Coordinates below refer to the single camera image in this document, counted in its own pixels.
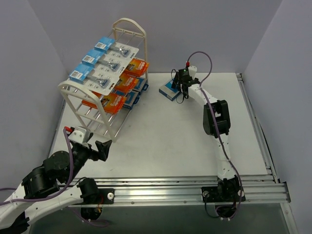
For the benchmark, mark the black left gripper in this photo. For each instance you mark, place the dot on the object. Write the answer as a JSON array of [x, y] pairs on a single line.
[[98, 151]]

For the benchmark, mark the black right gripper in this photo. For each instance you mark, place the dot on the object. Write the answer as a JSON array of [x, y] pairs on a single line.
[[178, 83]]

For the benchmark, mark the blue Harry's box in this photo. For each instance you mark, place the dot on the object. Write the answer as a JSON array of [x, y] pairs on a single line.
[[169, 92], [132, 98], [142, 85]]

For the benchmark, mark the orange Gillette Fusion box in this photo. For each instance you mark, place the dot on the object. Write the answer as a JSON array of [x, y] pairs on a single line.
[[136, 67]]

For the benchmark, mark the blue Gillette razor blister pack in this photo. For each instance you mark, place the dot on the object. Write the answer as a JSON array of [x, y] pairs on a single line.
[[111, 47]]

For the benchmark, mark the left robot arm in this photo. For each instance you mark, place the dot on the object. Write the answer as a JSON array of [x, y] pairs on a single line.
[[47, 188]]

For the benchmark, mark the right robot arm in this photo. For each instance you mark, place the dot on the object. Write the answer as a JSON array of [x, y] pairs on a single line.
[[216, 124]]

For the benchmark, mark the cream metal-rod shelf rack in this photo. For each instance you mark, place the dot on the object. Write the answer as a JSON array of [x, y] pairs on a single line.
[[125, 31]]

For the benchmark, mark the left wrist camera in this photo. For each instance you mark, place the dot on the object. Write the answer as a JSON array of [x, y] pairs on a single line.
[[76, 135]]

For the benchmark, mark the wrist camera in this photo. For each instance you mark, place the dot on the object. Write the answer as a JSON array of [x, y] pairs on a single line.
[[192, 69], [76, 135]]

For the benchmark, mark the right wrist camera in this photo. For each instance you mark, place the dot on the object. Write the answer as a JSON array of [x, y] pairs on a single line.
[[192, 69]]

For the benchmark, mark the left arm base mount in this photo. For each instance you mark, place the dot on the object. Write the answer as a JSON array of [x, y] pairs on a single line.
[[102, 196]]

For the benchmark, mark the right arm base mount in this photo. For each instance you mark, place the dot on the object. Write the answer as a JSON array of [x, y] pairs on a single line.
[[215, 194]]

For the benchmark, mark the aluminium rail frame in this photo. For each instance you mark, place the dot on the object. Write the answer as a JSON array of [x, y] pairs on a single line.
[[162, 156]]

